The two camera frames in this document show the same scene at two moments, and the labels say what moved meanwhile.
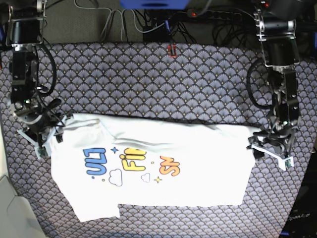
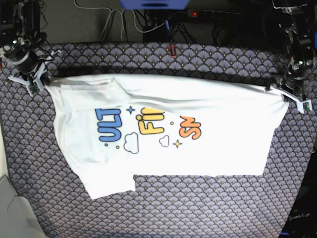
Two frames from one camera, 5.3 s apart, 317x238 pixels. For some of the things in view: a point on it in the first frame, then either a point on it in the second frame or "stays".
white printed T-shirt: [103, 161] to [112, 127]
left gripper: [42, 118] to [26, 60]
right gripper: [279, 134] to [293, 83]
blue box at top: [155, 4] stays
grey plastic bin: [17, 219] stays
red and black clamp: [170, 51] stays
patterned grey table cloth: [211, 84] stays
